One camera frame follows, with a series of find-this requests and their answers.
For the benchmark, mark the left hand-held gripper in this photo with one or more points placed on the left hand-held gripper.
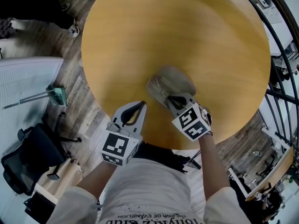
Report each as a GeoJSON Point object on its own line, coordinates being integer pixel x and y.
{"type": "Point", "coordinates": [115, 146]}

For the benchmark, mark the black office chair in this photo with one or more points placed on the black office chair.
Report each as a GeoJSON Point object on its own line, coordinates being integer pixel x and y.
{"type": "Point", "coordinates": [32, 153]}

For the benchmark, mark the black box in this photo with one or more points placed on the black box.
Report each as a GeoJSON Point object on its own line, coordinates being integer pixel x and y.
{"type": "Point", "coordinates": [38, 205]}

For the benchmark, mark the black metal railing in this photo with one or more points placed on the black metal railing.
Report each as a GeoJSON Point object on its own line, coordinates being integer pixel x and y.
{"type": "Point", "coordinates": [278, 62]}

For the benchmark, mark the white ribbed panel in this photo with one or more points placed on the white ribbed panel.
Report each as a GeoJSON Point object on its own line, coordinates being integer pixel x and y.
{"type": "Point", "coordinates": [25, 94]}

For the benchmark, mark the wooden desk with white legs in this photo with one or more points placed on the wooden desk with white legs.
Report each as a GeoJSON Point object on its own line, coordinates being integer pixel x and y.
{"type": "Point", "coordinates": [276, 174]}

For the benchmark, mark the person's left forearm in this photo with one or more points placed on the person's left forearm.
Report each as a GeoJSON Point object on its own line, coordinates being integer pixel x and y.
{"type": "Point", "coordinates": [98, 178]}

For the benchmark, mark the person's black trousers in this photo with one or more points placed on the person's black trousers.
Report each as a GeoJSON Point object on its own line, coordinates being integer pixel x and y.
{"type": "Point", "coordinates": [161, 154]}

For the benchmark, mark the person's white printed t-shirt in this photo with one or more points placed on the person's white printed t-shirt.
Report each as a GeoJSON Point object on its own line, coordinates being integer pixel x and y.
{"type": "Point", "coordinates": [149, 190]}

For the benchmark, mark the light wooden board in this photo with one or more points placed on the light wooden board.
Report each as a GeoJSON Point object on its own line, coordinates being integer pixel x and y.
{"type": "Point", "coordinates": [63, 178]}

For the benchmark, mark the person's right forearm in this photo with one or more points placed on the person's right forearm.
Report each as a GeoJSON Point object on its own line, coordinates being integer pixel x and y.
{"type": "Point", "coordinates": [213, 162]}

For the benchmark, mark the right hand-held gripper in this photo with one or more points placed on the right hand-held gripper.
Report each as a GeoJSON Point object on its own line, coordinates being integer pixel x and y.
{"type": "Point", "coordinates": [191, 122]}

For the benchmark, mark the black bottle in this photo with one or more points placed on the black bottle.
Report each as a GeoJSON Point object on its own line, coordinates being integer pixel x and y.
{"type": "Point", "coordinates": [62, 118]}

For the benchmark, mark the clear-lens glasses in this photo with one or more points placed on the clear-lens glasses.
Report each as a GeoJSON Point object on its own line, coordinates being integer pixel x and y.
{"type": "Point", "coordinates": [157, 86]}

